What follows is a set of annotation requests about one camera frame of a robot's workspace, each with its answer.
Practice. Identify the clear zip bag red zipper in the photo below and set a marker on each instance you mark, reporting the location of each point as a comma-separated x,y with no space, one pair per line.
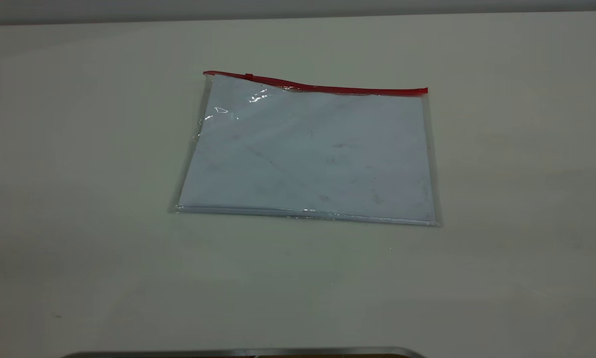
328,89

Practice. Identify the grey metal strip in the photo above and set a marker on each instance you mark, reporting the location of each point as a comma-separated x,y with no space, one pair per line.
228,352

